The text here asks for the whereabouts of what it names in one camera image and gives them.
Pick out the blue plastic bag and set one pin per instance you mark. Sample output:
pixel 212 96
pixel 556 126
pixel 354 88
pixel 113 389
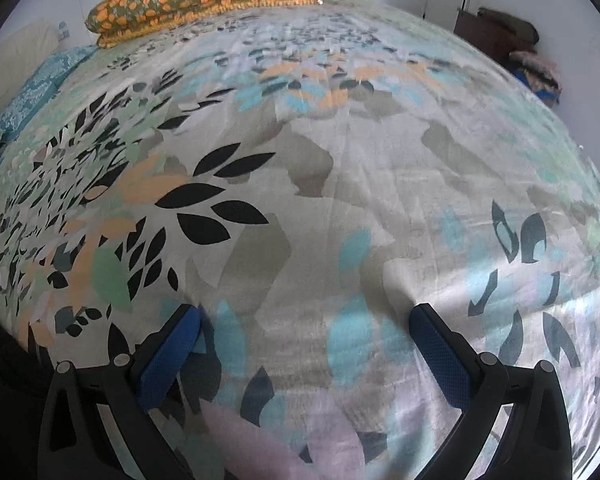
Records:
pixel 545 92

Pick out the black pants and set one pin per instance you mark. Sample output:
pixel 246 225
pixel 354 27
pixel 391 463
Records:
pixel 10 390

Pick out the pile of pink clothes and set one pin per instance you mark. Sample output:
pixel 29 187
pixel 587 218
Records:
pixel 537 67

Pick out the floral leaf print bedsheet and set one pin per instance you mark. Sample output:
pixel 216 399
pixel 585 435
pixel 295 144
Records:
pixel 330 185

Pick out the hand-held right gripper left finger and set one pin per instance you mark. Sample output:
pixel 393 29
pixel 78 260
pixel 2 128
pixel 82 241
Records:
pixel 172 355

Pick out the brown wooden cabinet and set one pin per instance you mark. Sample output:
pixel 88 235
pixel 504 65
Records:
pixel 485 35

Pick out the teal patterned pillow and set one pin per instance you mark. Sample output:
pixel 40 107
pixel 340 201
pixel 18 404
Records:
pixel 25 95

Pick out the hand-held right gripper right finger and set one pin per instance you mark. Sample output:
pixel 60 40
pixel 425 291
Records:
pixel 442 355

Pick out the cream headboard cushion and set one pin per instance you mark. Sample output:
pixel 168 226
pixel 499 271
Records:
pixel 20 55

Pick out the olive green folded cloth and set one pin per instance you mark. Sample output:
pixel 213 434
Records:
pixel 510 22

